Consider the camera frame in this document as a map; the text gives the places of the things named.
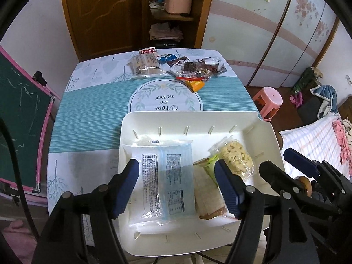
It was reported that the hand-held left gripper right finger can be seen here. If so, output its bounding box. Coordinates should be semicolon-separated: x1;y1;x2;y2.
214;159;321;264

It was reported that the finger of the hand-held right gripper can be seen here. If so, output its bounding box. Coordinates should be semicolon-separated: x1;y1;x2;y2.
283;148;352;196
258;160;344;218

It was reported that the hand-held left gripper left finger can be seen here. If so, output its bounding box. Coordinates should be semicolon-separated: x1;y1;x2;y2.
31;158;140;264

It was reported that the beige cracker packet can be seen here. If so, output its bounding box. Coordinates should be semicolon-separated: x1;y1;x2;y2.
192;158;229;220

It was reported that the small green packet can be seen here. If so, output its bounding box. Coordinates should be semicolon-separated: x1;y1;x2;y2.
203;155;220;176

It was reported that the clear packet of yellow puffs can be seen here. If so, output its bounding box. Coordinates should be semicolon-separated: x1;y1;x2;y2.
209;139;256;182

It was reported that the large clear blue packet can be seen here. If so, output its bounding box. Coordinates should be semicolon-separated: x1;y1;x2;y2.
122;140;196;227

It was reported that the white plastic tray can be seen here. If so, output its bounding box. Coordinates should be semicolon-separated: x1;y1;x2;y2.
117;111;284;257

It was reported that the orange oat bar packet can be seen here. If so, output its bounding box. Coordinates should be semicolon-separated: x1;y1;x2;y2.
185;79;205;92

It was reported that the clear mixed nut packet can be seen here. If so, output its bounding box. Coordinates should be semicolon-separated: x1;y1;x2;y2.
176;67;213;81

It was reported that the white snack wrapper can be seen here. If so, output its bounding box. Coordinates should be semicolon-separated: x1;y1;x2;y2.
161;60;183;75

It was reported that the red label cookie packet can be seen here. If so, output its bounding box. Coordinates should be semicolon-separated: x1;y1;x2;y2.
127;47;161;78

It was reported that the blue snack wrapper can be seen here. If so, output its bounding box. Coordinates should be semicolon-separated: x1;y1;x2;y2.
157;54;178;64

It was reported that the checked bedsheet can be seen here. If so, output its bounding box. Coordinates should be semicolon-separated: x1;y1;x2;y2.
279;95;352;182

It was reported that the pink knitted cloth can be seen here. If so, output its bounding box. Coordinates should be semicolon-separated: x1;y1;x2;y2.
332;119;352;176

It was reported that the pink toy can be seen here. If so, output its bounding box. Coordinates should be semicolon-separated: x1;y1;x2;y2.
290;93;303;108

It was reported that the pink plastic stool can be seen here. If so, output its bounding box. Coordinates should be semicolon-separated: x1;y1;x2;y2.
252;86;283;121

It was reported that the blue white cloth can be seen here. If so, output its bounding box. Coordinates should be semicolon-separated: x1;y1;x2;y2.
311;85;338;119

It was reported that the dark green box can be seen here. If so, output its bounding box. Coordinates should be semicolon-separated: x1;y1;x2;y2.
291;67;322;94

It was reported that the teal patterned tablecloth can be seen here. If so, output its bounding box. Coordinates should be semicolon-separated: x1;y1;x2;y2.
47;49;264;253

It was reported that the pink fluffy cloth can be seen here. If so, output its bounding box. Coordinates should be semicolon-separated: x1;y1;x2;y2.
0;220;37;264

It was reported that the floral wardrobe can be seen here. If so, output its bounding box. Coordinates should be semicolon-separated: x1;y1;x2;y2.
201;0;347;87

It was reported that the pink framed chalkboard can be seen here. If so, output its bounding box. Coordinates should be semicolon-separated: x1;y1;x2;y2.
0;45;62;198

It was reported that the black clamp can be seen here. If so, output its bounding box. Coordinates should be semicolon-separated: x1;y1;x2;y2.
32;71;47;86

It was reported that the black bag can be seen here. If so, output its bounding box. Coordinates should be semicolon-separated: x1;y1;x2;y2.
154;41;180;50

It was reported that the folded pink cloth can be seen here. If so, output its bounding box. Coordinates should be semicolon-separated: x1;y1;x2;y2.
149;22;184;41

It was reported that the wooden door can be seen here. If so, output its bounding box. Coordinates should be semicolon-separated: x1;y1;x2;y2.
59;0;146;62

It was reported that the wooden shelf cabinet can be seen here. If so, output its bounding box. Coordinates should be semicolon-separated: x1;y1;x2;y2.
140;0;218;50

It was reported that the black cable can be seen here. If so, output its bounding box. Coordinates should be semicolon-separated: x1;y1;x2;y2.
0;118;42;242

